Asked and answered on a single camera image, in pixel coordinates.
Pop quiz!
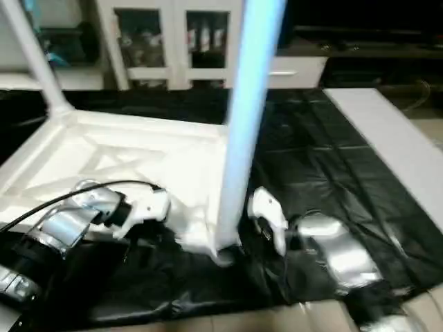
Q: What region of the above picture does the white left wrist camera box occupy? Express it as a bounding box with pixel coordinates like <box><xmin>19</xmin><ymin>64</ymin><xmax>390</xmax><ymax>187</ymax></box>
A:
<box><xmin>114</xmin><ymin>185</ymin><xmax>173</xmax><ymax>240</ymax></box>

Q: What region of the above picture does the black mat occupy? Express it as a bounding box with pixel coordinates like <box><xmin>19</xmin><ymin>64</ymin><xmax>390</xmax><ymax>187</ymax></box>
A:
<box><xmin>0</xmin><ymin>86</ymin><xmax>443</xmax><ymax>327</ymax></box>

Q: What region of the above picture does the white drawer unit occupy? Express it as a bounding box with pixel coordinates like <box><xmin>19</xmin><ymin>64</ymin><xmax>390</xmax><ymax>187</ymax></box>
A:
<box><xmin>266</xmin><ymin>55</ymin><xmax>330</xmax><ymax>90</ymax></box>

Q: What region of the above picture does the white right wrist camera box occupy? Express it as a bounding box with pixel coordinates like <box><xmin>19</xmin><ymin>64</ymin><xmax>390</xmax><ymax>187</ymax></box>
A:
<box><xmin>246</xmin><ymin>186</ymin><xmax>290</xmax><ymax>257</ymax></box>

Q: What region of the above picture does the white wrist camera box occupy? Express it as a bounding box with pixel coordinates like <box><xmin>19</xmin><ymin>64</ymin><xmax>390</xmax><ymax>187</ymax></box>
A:
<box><xmin>246</xmin><ymin>186</ymin><xmax>290</xmax><ymax>257</ymax></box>
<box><xmin>114</xmin><ymin>185</ymin><xmax>173</xmax><ymax>240</ymax></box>

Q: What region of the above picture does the white plastic table top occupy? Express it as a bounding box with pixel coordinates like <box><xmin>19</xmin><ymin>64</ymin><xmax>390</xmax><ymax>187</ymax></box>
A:
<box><xmin>0</xmin><ymin>108</ymin><xmax>244</xmax><ymax>268</ymax></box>

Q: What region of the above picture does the dark low tv stand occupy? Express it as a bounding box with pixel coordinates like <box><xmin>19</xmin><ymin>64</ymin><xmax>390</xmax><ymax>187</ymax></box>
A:
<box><xmin>280</xmin><ymin>24</ymin><xmax>443</xmax><ymax>91</ymax></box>

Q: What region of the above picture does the clear plastic storage box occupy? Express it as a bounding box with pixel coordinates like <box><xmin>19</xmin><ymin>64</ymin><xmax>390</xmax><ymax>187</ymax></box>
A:
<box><xmin>40</xmin><ymin>22</ymin><xmax>99</xmax><ymax>67</ymax></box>

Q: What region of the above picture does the white glass door cabinet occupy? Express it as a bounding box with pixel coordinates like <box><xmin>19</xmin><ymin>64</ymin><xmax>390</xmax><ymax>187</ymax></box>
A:
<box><xmin>93</xmin><ymin>0</ymin><xmax>247</xmax><ymax>91</ymax></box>

